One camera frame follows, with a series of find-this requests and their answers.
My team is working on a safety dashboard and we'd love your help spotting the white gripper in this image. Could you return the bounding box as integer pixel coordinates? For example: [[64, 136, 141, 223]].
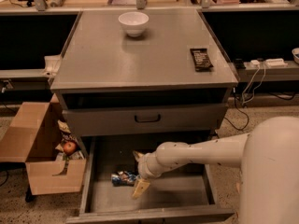
[[132, 150, 163, 199]]

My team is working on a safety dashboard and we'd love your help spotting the crushed redbull can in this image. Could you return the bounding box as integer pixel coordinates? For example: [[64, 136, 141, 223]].
[[111, 171, 136, 187]]

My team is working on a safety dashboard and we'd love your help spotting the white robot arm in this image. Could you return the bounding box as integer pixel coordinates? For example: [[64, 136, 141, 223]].
[[133, 117, 299, 224]]

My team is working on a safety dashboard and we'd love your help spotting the open grey bottom drawer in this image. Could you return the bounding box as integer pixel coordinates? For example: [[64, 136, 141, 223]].
[[66, 132, 234, 224]]

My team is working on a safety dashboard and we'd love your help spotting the closed grey upper drawer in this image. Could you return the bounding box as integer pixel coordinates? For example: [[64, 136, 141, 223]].
[[63, 104, 227, 136]]

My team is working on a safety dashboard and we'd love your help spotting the grey drawer cabinet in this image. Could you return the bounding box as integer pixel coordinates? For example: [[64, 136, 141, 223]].
[[50, 8, 239, 154]]

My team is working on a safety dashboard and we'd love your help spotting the red apple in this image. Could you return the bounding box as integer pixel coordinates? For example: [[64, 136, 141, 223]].
[[63, 142, 78, 156]]

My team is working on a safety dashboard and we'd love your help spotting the open cardboard box left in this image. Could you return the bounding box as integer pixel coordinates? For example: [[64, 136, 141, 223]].
[[0, 98, 86, 195]]

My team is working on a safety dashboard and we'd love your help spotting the white ceramic bowl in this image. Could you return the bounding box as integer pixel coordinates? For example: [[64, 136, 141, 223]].
[[118, 11, 150, 37]]

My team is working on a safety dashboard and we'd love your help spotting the white power strip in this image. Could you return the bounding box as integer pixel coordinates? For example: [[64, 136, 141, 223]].
[[265, 58, 288, 68]]

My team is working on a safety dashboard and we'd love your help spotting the black drawer handle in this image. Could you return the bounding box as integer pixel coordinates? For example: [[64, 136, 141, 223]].
[[134, 114, 161, 123]]

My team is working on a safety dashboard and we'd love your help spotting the black floor cable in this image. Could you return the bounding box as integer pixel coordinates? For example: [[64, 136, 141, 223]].
[[223, 91, 250, 133]]

